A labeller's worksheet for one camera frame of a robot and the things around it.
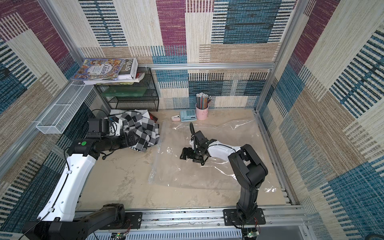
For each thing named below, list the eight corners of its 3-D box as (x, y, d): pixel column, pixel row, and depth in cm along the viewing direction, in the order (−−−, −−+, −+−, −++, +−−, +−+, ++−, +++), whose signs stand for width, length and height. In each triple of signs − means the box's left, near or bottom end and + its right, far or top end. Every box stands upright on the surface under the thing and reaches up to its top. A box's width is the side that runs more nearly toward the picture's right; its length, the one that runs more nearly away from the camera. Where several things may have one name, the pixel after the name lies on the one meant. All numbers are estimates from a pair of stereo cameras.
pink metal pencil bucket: (195, 120, 115) (195, 112, 108) (195, 111, 121) (195, 103, 114) (207, 120, 115) (208, 112, 108) (207, 111, 121) (207, 103, 114)
